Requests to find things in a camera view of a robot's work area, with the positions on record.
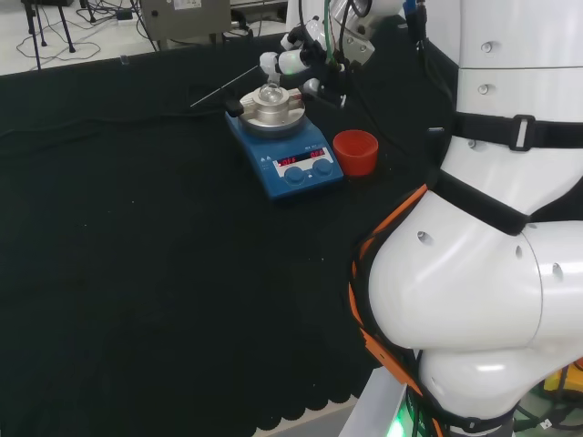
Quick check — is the clear round-bottom glass flask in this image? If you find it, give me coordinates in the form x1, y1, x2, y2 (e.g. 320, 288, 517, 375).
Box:
258, 81, 285, 105

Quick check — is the grey metal cabinet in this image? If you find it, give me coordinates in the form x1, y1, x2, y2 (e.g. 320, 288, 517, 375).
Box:
139, 0, 239, 52

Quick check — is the red ribbed plastic cup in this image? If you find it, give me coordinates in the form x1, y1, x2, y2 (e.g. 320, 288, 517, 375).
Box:
332, 129, 380, 179

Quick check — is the thin metal probe rod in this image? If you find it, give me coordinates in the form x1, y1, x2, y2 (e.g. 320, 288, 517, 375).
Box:
189, 65, 260, 109

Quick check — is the green cable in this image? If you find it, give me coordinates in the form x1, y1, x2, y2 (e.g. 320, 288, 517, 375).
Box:
321, 0, 346, 70

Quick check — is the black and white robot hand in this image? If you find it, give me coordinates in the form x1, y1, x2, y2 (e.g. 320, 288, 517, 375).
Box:
258, 15, 353, 110

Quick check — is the black bench cloth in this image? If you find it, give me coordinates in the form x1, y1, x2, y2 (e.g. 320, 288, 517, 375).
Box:
0, 26, 461, 432

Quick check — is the heater with blue base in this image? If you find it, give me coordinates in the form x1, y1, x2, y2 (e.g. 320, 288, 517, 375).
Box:
224, 87, 345, 204

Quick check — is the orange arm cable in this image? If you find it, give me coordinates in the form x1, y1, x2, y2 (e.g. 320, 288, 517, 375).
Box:
347, 183, 445, 437

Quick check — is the thick black power cable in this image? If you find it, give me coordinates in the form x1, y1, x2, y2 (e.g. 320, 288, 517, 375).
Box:
0, 108, 233, 142

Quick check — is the black tripod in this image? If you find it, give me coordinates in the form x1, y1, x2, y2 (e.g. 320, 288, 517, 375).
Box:
20, 0, 99, 72

